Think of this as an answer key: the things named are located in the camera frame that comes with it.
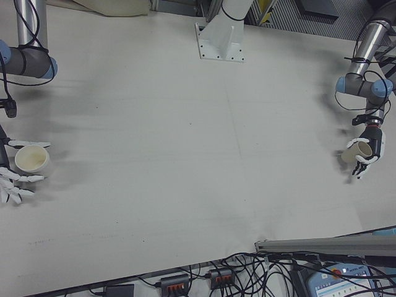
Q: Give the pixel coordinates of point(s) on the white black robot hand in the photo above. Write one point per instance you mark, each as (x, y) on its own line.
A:
(9, 178)
(376, 142)

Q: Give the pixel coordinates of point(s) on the plain white paper cup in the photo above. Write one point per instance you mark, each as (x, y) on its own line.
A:
(357, 152)

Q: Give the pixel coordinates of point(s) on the paper cup with stained inside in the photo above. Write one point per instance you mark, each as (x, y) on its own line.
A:
(31, 159)

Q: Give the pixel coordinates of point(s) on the blue sheet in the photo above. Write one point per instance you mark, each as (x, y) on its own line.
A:
(385, 232)

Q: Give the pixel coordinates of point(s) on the grey aluminium extrusion bar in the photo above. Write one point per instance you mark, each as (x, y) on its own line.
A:
(321, 245)

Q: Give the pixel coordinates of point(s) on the grey blue teach pendant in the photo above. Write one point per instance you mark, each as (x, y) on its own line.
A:
(343, 283)

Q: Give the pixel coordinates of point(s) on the black flat box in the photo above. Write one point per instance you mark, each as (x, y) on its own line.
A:
(318, 7)

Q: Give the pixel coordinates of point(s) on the black power adapter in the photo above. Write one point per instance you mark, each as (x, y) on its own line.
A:
(120, 291)

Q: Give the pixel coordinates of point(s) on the grey power strip red switches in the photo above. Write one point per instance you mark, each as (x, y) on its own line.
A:
(174, 283)

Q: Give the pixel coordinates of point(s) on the black orange usb hub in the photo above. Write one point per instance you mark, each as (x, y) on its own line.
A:
(221, 278)

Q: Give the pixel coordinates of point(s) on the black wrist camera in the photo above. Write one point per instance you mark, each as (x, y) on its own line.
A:
(10, 108)
(360, 119)

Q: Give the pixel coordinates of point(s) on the yellow black striped post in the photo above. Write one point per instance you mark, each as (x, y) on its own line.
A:
(266, 12)

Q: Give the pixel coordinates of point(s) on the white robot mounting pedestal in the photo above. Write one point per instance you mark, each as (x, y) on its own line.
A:
(221, 40)

